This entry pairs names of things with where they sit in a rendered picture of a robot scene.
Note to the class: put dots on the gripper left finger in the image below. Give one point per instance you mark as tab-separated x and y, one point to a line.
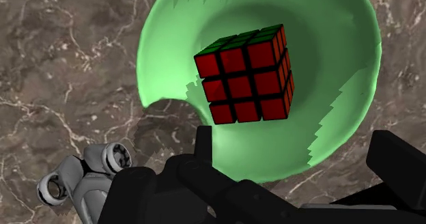
186	190

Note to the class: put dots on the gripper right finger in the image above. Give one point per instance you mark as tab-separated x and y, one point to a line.
399	163

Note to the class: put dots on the grey toy with round rings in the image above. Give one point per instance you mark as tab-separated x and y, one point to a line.
93	186

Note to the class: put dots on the red and green puzzle cube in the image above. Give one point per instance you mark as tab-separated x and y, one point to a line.
246	83

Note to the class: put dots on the green bowl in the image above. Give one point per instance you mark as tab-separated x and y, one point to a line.
332	50

